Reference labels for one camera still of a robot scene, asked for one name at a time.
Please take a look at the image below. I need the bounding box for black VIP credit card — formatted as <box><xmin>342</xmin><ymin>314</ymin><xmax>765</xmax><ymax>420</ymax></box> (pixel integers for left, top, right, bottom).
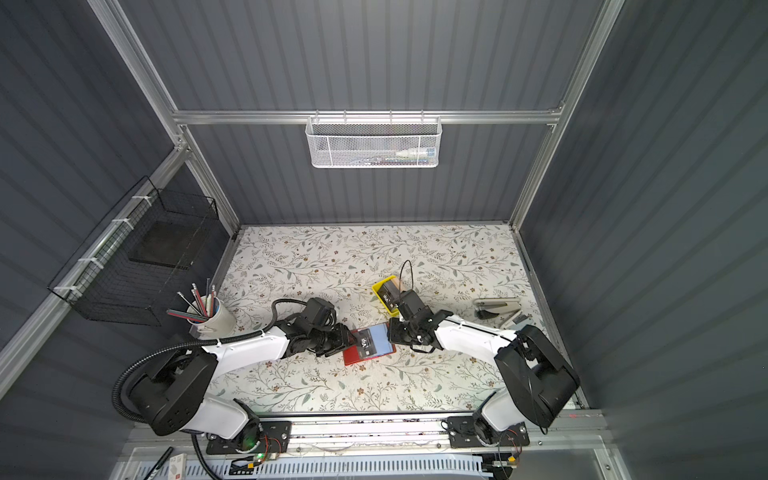
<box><xmin>353</xmin><ymin>328</ymin><xmax>377</xmax><ymax>358</ymax></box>

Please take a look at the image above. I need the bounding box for yellow plastic card tray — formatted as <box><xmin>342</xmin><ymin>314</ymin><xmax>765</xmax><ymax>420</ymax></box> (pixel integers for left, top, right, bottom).
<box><xmin>372</xmin><ymin>275</ymin><xmax>402</xmax><ymax>317</ymax></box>

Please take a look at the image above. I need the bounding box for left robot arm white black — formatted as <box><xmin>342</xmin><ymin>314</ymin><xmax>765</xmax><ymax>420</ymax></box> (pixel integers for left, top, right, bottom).
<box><xmin>112</xmin><ymin>297</ymin><xmax>359</xmax><ymax>440</ymax></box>

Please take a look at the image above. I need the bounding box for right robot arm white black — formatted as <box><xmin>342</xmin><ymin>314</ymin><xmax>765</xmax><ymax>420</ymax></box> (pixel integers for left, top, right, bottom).
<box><xmin>388</xmin><ymin>290</ymin><xmax>580</xmax><ymax>444</ymax></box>

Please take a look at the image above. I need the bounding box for stack of cards in tray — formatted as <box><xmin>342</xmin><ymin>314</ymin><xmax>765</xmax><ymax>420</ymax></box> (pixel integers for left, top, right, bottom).
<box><xmin>378</xmin><ymin>278</ymin><xmax>401</xmax><ymax>311</ymax></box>

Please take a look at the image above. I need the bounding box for beige stapler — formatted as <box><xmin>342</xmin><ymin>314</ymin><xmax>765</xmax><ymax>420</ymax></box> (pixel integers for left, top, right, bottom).
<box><xmin>472</xmin><ymin>297</ymin><xmax>522</xmax><ymax>320</ymax></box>

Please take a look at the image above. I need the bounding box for floral table mat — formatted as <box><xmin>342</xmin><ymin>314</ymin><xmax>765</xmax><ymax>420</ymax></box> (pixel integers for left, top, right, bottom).
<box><xmin>208</xmin><ymin>225</ymin><xmax>541</xmax><ymax>413</ymax></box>

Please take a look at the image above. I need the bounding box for small white grey device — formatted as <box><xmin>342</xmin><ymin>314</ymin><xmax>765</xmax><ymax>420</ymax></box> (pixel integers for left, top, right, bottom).
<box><xmin>501</xmin><ymin>311</ymin><xmax>531</xmax><ymax>330</ymax></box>

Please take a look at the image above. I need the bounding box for white pen cup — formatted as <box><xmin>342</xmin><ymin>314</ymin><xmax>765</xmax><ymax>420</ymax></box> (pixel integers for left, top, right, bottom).
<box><xmin>165</xmin><ymin>282</ymin><xmax>236</xmax><ymax>339</ymax></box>

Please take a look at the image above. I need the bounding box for white tube in basket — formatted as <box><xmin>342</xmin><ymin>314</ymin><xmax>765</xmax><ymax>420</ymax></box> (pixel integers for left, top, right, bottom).
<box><xmin>395</xmin><ymin>147</ymin><xmax>438</xmax><ymax>161</ymax></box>

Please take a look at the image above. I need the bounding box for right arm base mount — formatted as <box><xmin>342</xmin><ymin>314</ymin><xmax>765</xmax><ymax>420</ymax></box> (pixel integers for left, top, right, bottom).
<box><xmin>440</xmin><ymin>415</ymin><xmax>530</xmax><ymax>449</ymax></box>

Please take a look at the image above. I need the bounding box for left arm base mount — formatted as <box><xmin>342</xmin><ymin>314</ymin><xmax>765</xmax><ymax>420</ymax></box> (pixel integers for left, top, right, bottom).
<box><xmin>206</xmin><ymin>421</ymin><xmax>293</xmax><ymax>455</ymax></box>

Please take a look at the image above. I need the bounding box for black corrugated cable conduit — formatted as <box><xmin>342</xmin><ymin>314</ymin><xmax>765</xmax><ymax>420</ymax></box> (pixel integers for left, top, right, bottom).
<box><xmin>111</xmin><ymin>298</ymin><xmax>313</xmax><ymax>480</ymax></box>

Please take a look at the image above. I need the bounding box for white wire mesh basket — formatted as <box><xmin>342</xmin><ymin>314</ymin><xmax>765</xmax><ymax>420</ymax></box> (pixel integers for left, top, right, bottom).
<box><xmin>305</xmin><ymin>119</ymin><xmax>443</xmax><ymax>169</ymax></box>

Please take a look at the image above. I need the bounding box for black wire mesh basket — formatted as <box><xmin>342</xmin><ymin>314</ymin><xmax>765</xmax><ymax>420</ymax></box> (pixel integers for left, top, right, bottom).
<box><xmin>48</xmin><ymin>177</ymin><xmax>220</xmax><ymax>326</ymax></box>

